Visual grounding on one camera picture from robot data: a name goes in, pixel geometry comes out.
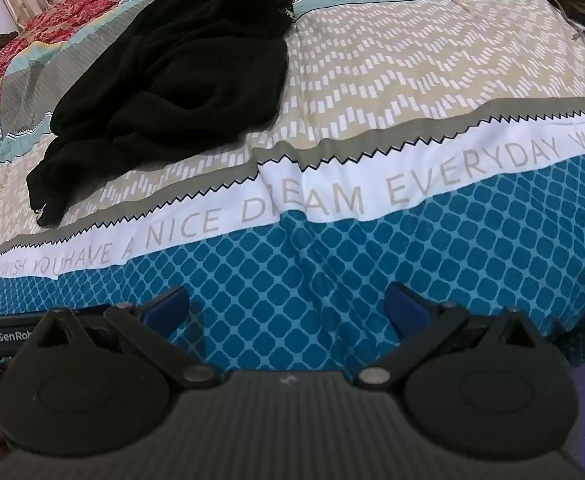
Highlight patterned teal beige bed sheet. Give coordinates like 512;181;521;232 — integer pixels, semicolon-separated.
0;0;585;366

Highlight red floral blanket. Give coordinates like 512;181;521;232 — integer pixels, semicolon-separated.
0;0;193;121

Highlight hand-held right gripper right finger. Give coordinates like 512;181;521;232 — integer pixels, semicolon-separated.
355;282;536;386

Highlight black pants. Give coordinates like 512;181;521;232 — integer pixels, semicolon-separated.
26;0;296;228

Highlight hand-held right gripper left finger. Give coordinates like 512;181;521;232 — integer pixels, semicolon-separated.
36;286;218;387

